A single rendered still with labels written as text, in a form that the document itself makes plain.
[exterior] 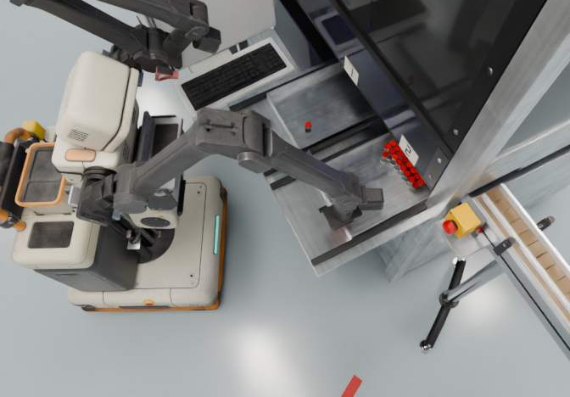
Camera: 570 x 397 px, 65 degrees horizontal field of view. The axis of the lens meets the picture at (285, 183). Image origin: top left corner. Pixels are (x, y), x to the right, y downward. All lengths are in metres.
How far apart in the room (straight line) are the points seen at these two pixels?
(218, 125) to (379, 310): 1.59
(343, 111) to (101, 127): 0.83
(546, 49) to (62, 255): 1.46
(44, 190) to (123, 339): 0.98
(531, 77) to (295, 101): 0.92
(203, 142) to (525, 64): 0.57
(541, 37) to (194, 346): 1.91
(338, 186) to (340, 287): 1.24
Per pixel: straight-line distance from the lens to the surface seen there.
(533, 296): 1.47
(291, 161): 0.92
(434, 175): 1.31
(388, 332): 2.24
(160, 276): 2.08
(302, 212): 1.42
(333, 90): 1.65
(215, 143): 0.82
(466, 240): 1.46
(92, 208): 1.20
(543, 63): 0.85
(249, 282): 2.27
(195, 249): 2.07
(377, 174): 1.48
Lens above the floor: 2.20
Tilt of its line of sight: 65 degrees down
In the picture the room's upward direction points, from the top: 8 degrees counter-clockwise
